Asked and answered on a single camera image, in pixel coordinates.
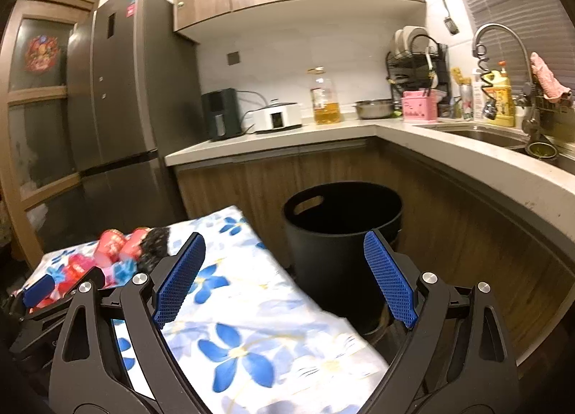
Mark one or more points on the grey refrigerator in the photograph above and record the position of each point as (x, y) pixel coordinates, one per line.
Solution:
(130, 104)

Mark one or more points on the stainless steel sink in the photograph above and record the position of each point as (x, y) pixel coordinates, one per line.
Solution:
(480, 135)

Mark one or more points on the black dish rack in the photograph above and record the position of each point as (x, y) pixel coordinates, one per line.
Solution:
(438, 68)

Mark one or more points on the hanging metal spatula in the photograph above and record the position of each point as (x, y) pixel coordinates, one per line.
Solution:
(449, 21)

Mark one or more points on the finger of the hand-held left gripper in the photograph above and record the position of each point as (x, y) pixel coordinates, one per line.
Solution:
(98, 278)
(38, 290)

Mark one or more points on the white electric cooker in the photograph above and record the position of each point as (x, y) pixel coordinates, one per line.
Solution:
(276, 117)

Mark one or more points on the black speckled scrap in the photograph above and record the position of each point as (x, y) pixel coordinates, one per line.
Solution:
(152, 248)

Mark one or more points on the wooden lower cabinet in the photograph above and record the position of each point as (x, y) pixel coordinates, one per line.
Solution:
(449, 216)

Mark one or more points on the black plastic bin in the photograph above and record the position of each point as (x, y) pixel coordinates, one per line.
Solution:
(341, 243)

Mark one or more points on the white squeeze bottle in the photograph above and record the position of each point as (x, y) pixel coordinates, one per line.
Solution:
(477, 91)

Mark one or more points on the stack of white plates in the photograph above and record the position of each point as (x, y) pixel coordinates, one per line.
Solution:
(411, 39)

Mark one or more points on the red snack packet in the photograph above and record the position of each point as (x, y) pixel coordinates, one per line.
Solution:
(134, 241)
(111, 245)
(77, 268)

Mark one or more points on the blue floral cloth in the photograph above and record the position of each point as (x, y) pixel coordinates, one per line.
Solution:
(251, 306)

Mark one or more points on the wooden framed glass door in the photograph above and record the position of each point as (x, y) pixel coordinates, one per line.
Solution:
(36, 135)

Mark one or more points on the yellow brush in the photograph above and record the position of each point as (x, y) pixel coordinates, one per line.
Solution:
(460, 76)

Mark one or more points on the drink can with star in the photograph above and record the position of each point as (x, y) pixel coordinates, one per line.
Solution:
(466, 102)

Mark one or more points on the cooking oil bottle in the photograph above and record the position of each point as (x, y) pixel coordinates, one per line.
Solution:
(326, 104)

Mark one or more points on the stainless steel basin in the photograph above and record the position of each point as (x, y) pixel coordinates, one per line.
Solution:
(373, 109)

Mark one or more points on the pink dish cloth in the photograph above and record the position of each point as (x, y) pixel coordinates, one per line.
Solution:
(548, 79)

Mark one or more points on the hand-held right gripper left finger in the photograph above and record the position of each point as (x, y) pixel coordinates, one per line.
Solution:
(177, 281)

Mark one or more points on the dark green air fryer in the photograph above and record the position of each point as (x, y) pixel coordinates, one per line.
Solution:
(221, 113)

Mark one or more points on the red door decoration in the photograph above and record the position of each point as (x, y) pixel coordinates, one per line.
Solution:
(42, 53)

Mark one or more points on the chrome kitchen faucet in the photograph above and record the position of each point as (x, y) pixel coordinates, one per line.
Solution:
(523, 50)

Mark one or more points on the dark wall socket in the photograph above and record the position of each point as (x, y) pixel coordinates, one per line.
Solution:
(233, 58)

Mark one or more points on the pink storage box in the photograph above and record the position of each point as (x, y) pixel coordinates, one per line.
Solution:
(419, 108)

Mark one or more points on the yellow detergent bottle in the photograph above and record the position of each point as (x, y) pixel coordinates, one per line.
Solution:
(503, 102)

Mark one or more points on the metal sink strainer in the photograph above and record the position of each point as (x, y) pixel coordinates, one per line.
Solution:
(542, 150)

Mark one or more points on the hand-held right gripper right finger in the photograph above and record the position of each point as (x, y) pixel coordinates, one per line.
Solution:
(390, 281)

